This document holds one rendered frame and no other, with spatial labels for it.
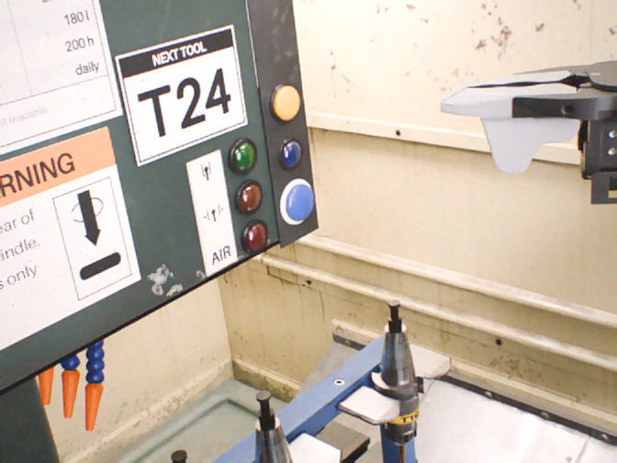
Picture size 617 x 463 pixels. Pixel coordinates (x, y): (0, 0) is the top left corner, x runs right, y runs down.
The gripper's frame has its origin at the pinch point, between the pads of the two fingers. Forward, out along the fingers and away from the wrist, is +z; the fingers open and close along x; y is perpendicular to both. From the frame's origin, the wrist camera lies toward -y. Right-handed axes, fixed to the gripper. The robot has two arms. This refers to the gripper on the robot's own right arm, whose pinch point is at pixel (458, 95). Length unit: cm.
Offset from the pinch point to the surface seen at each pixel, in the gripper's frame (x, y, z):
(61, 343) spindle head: -18.2, 9.5, 23.9
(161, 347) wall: 97, 83, 77
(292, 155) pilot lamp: -0.1, 4.0, 12.6
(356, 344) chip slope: 90, 78, 28
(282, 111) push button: -0.6, 0.3, 12.8
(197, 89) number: -6.3, -3.0, 16.8
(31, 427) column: 36, 60, 71
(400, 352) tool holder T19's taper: 25.2, 37.6, 9.0
